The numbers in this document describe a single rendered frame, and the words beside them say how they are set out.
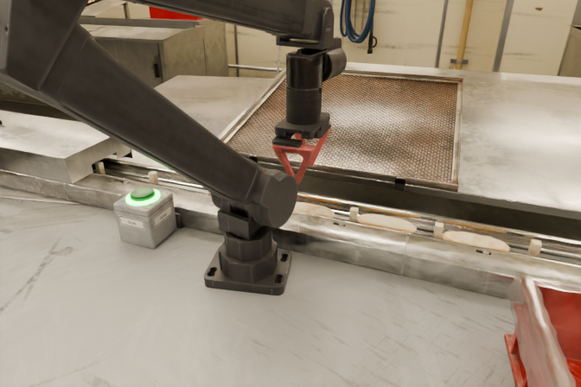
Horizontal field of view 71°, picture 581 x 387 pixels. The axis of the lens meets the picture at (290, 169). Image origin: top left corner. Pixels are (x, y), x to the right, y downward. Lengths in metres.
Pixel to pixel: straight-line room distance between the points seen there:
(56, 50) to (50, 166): 0.63
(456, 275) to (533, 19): 3.54
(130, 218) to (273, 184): 0.28
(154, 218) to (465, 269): 0.48
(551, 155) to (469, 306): 0.42
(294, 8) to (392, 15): 3.81
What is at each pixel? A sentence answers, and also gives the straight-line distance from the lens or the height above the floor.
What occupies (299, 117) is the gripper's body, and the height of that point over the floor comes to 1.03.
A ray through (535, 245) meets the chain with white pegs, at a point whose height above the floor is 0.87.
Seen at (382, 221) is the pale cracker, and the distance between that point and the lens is 0.71.
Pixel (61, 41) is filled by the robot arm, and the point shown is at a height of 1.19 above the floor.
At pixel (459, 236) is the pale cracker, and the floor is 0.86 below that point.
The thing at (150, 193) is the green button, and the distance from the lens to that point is 0.72.
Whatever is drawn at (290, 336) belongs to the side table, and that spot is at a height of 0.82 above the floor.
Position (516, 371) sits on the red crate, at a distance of 0.57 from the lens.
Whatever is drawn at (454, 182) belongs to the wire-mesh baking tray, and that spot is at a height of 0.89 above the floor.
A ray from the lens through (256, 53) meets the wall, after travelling 4.81.
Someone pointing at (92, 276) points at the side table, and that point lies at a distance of 0.71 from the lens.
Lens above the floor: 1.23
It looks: 25 degrees down
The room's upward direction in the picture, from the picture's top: straight up
